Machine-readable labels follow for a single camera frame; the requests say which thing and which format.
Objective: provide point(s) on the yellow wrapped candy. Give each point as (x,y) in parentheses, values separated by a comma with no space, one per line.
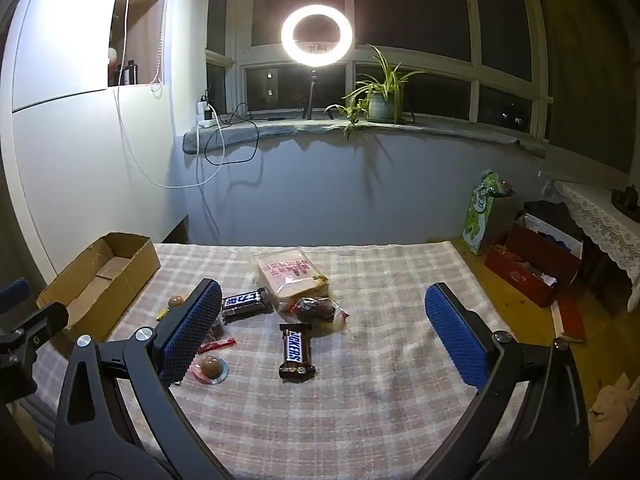
(162,315)

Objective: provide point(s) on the dark wrapped candy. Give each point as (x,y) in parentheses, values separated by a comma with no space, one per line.
(217,331)

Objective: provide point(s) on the red dried fruit packet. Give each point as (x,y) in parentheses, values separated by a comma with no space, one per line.
(317,309)

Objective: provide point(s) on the potted spider plant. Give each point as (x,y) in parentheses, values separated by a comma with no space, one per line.
(380,105)

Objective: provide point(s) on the dark teapot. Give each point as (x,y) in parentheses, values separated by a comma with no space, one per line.
(625,199)

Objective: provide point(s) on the white window frame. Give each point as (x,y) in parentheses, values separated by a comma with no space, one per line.
(475,72)

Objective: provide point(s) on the green gift bag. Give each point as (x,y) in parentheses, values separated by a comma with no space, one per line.
(475,220)

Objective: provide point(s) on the red candy stick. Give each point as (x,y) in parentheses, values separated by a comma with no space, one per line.
(217,345)

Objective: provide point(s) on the white power strip with chargers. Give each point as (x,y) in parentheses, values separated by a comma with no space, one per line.
(206,112)

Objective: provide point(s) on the blue label chocolate bar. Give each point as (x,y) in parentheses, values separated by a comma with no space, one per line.
(245,302)

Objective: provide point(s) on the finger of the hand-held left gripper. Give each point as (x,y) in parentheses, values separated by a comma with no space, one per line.
(15,292)
(27,335)

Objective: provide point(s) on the bagged sliced bread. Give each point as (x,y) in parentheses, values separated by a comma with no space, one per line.
(290,275)

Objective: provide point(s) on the cardboard box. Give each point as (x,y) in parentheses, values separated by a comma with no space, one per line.
(125,280)

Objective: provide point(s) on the grey windowsill cloth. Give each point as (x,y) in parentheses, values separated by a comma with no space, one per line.
(300,127)

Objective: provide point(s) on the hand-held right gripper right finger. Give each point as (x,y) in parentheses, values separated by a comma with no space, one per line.
(457,342)

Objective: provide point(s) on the red storage box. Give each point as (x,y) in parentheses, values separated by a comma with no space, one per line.
(530,255)

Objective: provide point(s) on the brown jelly cup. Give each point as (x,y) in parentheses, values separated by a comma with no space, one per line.
(176,301)
(210,366)

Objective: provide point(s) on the white lace cloth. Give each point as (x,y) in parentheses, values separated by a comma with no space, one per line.
(600,220)

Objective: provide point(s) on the dark bottle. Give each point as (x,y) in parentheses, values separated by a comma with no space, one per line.
(129,74)

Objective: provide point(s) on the wooden shelf niche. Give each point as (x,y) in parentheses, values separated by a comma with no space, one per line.
(145,35)

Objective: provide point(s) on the white cabinet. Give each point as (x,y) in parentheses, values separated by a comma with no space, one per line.
(75,160)

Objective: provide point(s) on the brown chocolate bar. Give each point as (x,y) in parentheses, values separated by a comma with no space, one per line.
(296,350)

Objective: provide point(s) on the white crumpled cloth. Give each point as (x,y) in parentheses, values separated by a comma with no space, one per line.
(610,405)

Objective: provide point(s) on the red book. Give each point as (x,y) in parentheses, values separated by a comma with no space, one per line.
(570,317)

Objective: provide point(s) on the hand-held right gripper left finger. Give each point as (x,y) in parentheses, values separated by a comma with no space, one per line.
(192,332)

